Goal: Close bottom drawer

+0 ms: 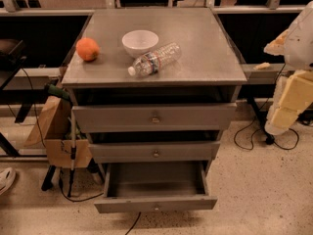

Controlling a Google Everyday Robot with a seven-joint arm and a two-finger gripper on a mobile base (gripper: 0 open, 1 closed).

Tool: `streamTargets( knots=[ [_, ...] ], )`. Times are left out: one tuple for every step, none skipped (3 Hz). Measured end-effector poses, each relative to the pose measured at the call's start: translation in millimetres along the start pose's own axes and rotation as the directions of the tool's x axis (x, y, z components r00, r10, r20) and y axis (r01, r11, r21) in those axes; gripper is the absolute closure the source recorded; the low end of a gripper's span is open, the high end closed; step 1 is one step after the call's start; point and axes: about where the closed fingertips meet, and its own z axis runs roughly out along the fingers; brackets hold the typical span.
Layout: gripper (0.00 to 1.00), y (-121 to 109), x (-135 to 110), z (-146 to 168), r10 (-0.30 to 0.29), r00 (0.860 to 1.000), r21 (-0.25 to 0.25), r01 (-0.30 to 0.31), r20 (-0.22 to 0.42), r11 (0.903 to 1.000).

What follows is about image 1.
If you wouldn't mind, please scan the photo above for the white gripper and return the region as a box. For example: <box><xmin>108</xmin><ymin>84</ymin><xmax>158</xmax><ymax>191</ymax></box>
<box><xmin>263</xmin><ymin>29</ymin><xmax>313</xmax><ymax>135</ymax></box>

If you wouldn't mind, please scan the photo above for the grey bottom drawer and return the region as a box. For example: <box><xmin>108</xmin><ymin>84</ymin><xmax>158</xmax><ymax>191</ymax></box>
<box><xmin>95</xmin><ymin>162</ymin><xmax>217</xmax><ymax>213</ymax></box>

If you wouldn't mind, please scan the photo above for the grey drawer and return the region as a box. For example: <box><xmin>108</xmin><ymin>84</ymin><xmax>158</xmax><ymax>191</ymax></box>
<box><xmin>89</xmin><ymin>130</ymin><xmax>220</xmax><ymax>163</ymax></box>
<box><xmin>95</xmin><ymin>162</ymin><xmax>217</xmax><ymax>213</ymax></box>
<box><xmin>72</xmin><ymin>96</ymin><xmax>237</xmax><ymax>133</ymax></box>

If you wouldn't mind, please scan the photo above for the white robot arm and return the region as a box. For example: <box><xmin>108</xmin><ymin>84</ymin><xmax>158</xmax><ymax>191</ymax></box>
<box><xmin>264</xmin><ymin>1</ymin><xmax>313</xmax><ymax>135</ymax></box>

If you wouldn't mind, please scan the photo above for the grey top drawer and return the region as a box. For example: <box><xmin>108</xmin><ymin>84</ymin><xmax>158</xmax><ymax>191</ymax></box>
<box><xmin>72</xmin><ymin>96</ymin><xmax>237</xmax><ymax>133</ymax></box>

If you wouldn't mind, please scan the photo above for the grey middle drawer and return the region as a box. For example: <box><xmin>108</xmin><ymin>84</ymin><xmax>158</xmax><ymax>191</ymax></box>
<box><xmin>89</xmin><ymin>130</ymin><xmax>220</xmax><ymax>163</ymax></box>

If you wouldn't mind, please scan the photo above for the grey drawer cabinet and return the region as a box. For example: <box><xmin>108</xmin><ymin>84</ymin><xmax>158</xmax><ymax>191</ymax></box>
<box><xmin>61</xmin><ymin>7</ymin><xmax>248</xmax><ymax>181</ymax></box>

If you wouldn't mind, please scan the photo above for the yellow foam piece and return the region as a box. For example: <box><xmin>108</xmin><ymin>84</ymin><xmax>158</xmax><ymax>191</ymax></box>
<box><xmin>253</xmin><ymin>62</ymin><xmax>271</xmax><ymax>71</ymax></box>

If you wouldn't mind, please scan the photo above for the black table leg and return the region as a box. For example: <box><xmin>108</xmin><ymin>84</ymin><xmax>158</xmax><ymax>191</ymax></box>
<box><xmin>247</xmin><ymin>96</ymin><xmax>275</xmax><ymax>145</ymax></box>

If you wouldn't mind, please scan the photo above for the clear plastic water bottle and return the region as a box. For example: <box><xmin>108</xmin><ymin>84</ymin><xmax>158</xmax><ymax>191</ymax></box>
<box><xmin>127</xmin><ymin>42</ymin><xmax>182</xmax><ymax>77</ymax></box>

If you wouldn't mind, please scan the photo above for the white bowl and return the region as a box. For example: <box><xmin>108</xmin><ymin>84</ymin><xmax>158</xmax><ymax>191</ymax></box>
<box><xmin>122</xmin><ymin>30</ymin><xmax>158</xmax><ymax>58</ymax></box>

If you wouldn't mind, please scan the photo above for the orange fruit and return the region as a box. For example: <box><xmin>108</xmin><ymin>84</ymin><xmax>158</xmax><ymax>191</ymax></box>
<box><xmin>75</xmin><ymin>37</ymin><xmax>100</xmax><ymax>62</ymax></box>

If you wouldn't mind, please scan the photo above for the cardboard box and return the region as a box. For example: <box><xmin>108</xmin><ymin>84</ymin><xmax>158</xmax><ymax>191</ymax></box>
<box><xmin>24</xmin><ymin>95</ymin><xmax>94</xmax><ymax>169</ymax></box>

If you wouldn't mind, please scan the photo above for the white shoe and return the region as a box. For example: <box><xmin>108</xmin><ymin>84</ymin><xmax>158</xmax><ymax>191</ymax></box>
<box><xmin>0</xmin><ymin>167</ymin><xmax>16</xmax><ymax>195</ymax></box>

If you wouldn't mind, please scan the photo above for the black floor cable right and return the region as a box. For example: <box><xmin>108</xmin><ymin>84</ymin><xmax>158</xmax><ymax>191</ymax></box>
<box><xmin>233</xmin><ymin>62</ymin><xmax>300</xmax><ymax>151</ymax></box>

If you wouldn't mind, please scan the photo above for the black floor cable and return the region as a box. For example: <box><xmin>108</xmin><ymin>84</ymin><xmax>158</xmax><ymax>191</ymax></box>
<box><xmin>233</xmin><ymin>62</ymin><xmax>300</xmax><ymax>151</ymax></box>
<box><xmin>58</xmin><ymin>169</ymin><xmax>143</xmax><ymax>235</ymax></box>

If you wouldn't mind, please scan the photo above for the black floor cable left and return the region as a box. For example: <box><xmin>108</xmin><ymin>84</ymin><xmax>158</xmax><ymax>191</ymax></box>
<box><xmin>58</xmin><ymin>169</ymin><xmax>143</xmax><ymax>235</ymax></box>

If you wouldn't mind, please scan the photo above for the green handled grabber stick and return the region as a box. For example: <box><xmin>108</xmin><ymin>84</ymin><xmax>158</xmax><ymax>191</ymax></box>
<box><xmin>45</xmin><ymin>83</ymin><xmax>76</xmax><ymax>198</ymax></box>

